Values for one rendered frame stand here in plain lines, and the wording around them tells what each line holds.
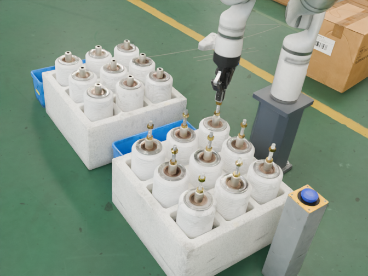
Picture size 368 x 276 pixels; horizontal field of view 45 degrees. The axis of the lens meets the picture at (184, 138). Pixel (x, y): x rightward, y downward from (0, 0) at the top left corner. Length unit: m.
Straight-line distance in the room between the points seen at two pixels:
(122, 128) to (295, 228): 0.68
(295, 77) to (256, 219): 0.46
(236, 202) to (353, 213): 0.55
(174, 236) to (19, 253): 0.45
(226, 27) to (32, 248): 0.81
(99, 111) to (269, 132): 0.56
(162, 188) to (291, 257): 0.37
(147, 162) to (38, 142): 0.57
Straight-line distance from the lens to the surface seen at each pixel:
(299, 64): 1.39
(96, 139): 1.48
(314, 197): 1.10
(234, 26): 1.18
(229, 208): 1.18
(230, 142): 1.31
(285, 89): 1.43
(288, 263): 1.22
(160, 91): 1.56
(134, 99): 1.51
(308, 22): 1.33
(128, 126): 1.52
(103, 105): 1.46
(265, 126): 1.49
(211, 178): 1.24
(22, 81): 2.05
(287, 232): 1.16
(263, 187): 1.23
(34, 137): 1.71
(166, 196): 1.18
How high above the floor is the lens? 1.05
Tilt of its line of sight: 38 degrees down
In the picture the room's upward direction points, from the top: 7 degrees clockwise
